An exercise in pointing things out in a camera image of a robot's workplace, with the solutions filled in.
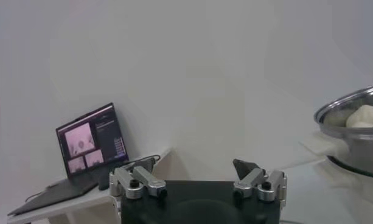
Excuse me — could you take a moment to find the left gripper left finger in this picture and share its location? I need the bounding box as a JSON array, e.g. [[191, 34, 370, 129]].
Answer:
[[109, 166, 168, 201]]

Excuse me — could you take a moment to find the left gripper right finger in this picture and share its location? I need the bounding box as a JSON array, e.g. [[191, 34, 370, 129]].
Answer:
[[232, 158, 288, 203]]

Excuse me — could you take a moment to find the white steamed baozi bun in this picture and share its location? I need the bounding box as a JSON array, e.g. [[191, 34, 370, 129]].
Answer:
[[346, 104, 373, 128]]

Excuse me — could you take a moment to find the stainless steel steamer basket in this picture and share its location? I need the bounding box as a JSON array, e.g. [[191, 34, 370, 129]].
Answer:
[[313, 83, 373, 179]]

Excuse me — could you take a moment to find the black computer mouse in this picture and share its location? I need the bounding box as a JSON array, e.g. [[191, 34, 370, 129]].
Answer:
[[97, 170, 116, 192]]

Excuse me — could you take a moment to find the white side table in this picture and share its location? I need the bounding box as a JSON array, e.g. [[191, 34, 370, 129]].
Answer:
[[6, 147, 175, 224]]

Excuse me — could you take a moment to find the black laptop with dark screen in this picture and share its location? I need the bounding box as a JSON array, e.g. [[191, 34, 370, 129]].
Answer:
[[6, 102, 130, 217]]

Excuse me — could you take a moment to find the black looped desk cable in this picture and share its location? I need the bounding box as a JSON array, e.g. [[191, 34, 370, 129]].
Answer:
[[122, 154, 162, 168]]

